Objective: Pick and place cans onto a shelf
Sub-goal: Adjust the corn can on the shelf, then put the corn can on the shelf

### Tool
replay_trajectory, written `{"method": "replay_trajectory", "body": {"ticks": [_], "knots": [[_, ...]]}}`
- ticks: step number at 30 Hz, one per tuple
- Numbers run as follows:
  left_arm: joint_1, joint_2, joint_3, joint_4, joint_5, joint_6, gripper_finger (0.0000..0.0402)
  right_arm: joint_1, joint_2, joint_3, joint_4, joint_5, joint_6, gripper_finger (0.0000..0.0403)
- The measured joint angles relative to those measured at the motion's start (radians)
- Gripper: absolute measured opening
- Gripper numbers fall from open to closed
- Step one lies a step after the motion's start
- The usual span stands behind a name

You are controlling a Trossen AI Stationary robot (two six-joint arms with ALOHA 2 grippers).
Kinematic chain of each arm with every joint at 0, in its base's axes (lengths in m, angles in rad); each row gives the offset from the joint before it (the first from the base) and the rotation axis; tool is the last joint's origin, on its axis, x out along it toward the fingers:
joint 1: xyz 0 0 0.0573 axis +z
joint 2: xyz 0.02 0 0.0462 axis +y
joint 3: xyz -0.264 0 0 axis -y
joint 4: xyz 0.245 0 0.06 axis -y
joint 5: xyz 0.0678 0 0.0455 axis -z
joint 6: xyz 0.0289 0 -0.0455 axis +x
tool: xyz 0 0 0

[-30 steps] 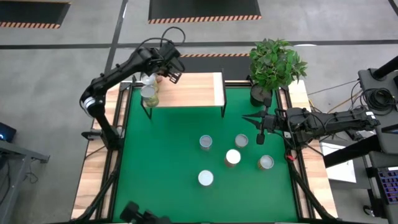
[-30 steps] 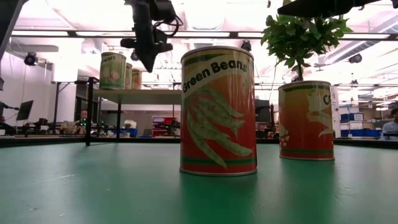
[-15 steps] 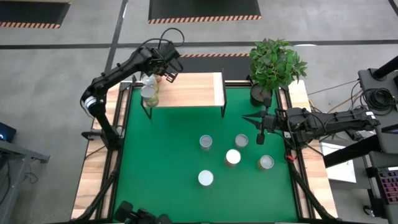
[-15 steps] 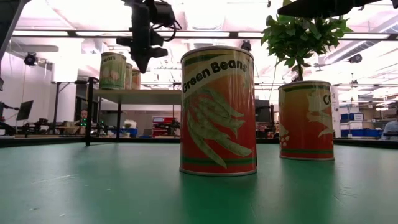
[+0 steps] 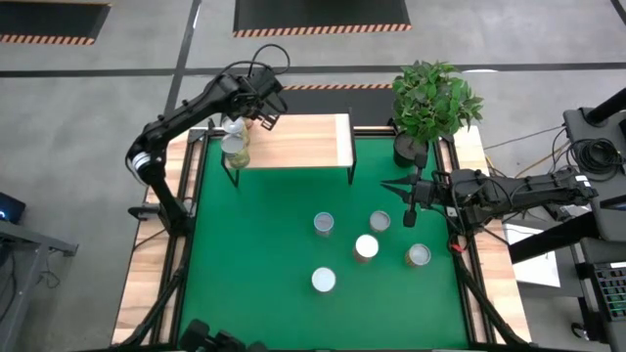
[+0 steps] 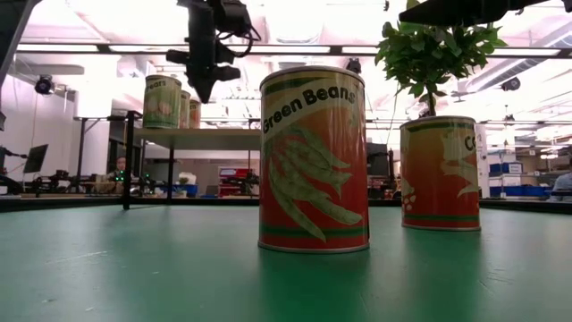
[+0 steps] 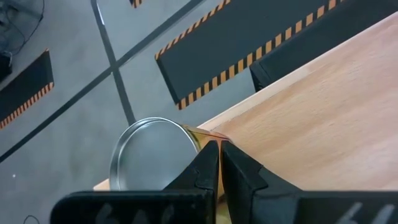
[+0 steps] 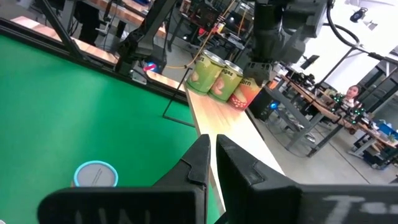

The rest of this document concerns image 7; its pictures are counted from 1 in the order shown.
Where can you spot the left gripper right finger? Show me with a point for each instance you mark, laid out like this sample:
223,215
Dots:
248,193

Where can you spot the Corn label tin can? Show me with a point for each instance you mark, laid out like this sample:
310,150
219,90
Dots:
149,155

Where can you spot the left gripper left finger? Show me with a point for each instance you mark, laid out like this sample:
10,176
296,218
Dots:
192,186

